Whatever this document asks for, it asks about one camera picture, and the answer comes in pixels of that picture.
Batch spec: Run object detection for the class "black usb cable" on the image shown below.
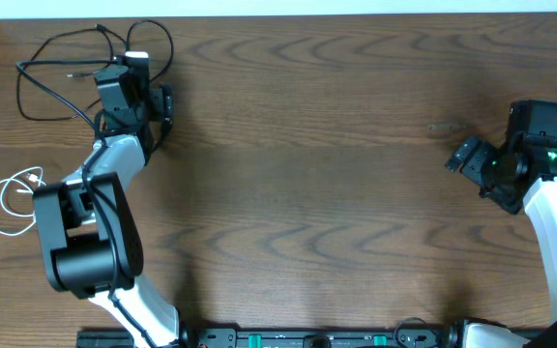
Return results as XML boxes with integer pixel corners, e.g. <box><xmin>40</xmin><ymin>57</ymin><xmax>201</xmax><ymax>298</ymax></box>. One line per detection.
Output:
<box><xmin>124</xmin><ymin>18</ymin><xmax>175</xmax><ymax>154</ymax></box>
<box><xmin>15</xmin><ymin>23</ymin><xmax>130</xmax><ymax>122</ymax></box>

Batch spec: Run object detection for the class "white usb cable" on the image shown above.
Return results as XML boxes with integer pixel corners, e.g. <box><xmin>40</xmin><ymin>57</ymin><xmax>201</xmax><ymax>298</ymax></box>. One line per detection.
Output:
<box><xmin>0</xmin><ymin>165</ymin><xmax>47</xmax><ymax>238</ymax></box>

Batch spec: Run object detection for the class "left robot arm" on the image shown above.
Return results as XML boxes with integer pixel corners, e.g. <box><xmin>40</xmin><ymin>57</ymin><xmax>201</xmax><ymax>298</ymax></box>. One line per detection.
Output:
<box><xmin>33</xmin><ymin>51</ymin><xmax>196</xmax><ymax>347</ymax></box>

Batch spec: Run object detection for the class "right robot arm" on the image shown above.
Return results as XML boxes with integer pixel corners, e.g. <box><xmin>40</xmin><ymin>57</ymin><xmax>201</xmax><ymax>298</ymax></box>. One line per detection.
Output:
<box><xmin>438</xmin><ymin>100</ymin><xmax>557</xmax><ymax>347</ymax></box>

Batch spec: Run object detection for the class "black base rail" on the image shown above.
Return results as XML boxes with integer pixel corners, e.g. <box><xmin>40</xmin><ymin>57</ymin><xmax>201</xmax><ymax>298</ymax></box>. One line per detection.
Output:
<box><xmin>75</xmin><ymin>317</ymin><xmax>545</xmax><ymax>348</ymax></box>

